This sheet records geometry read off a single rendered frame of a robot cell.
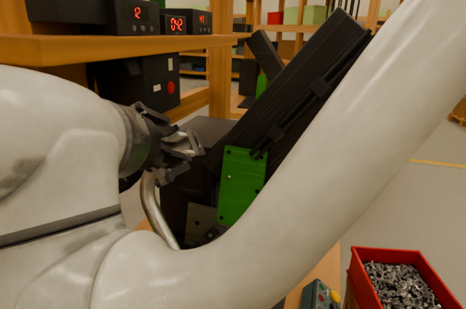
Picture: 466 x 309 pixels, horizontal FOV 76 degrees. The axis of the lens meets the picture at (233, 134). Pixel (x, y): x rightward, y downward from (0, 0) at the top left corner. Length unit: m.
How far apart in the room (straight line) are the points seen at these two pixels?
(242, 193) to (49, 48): 0.53
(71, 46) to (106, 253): 0.37
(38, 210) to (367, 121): 0.21
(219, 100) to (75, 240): 1.36
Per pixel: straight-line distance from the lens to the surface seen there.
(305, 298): 0.87
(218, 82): 1.54
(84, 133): 0.25
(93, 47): 0.56
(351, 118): 0.17
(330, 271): 1.00
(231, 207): 0.80
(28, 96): 0.23
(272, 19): 4.61
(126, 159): 0.33
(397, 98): 0.17
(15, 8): 0.66
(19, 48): 0.52
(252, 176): 0.77
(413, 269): 1.15
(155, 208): 0.62
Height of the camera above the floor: 1.56
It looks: 19 degrees down
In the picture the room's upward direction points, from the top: 2 degrees clockwise
